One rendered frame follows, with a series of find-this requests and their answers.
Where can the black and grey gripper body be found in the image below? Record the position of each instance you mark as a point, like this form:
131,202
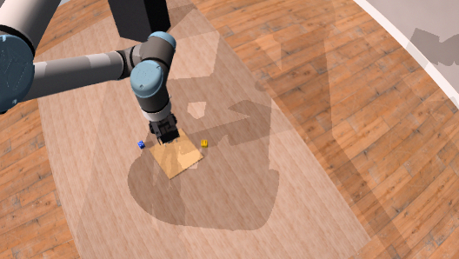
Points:
169,133

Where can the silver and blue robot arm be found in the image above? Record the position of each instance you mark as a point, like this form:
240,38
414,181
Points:
22,25

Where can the tan mat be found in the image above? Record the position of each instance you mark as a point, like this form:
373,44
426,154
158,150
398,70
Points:
177,156

